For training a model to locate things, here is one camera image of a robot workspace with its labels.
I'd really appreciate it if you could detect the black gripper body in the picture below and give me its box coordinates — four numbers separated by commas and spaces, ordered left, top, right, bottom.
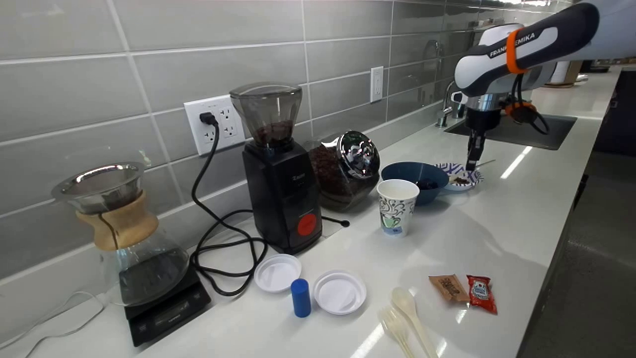
464, 106, 506, 140

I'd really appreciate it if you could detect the patterned paper cup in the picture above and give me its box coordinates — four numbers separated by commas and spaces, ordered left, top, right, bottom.
375, 178, 424, 240

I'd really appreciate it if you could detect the white plastic cup lid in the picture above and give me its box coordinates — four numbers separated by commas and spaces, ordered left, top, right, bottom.
253, 253, 305, 297

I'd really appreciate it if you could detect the blue patterned paper plate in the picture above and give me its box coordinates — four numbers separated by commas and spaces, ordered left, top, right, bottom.
436, 162, 486, 196

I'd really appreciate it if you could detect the small chrome faucet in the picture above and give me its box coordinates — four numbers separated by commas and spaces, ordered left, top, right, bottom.
438, 88, 468, 130

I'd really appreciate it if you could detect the dark blue bowl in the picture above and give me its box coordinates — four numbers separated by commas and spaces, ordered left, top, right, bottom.
381, 160, 452, 210

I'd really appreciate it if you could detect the dark sink basin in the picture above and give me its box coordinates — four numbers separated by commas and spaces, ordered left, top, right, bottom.
444, 112, 579, 154

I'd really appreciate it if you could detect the brown cardboard box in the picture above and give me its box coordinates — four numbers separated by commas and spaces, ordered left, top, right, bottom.
550, 61, 587, 88

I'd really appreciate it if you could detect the glass jar of coffee beans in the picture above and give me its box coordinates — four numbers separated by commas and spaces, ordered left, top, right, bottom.
307, 128, 385, 216

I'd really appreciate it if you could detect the brown sugar packet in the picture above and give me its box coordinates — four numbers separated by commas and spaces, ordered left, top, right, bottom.
428, 273, 470, 309

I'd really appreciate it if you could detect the red ketchup packet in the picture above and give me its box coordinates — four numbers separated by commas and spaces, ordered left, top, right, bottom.
466, 273, 500, 317

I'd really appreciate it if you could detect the thin black stick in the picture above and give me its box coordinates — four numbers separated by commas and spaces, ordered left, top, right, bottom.
321, 214, 353, 232

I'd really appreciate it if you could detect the cream plastic cutlery piece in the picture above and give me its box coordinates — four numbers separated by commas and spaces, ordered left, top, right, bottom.
377, 307, 418, 358
391, 285, 440, 358

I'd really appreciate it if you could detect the white round saucer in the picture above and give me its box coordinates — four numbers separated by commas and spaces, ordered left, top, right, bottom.
311, 269, 371, 319

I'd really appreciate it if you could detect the black coffee grinder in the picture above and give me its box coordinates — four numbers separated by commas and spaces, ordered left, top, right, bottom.
230, 80, 327, 257

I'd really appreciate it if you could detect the small blue cylinder cap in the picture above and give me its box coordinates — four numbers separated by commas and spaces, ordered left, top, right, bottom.
289, 277, 315, 321

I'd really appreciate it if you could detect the black coffee scale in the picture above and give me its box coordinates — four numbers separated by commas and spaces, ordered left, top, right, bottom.
122, 267, 216, 351

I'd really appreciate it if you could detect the glass pour-over carafe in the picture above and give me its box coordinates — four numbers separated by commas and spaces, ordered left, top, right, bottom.
75, 190, 192, 309

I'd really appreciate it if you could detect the orange wrist cable connector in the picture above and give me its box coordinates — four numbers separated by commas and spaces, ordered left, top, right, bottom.
506, 100, 538, 120

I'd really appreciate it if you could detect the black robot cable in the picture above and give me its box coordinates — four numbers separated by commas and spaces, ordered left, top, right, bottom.
512, 72, 554, 140

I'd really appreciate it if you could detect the orange arm strap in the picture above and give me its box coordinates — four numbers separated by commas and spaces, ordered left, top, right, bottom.
506, 27, 528, 76

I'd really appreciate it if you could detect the white wall switch plate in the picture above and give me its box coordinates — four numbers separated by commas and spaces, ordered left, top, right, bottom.
369, 65, 389, 106

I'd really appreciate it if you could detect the white wall outlet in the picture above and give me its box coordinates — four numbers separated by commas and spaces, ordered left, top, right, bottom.
182, 94, 249, 158

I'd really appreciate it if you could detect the black power cord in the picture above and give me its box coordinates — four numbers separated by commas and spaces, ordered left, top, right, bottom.
190, 112, 271, 299

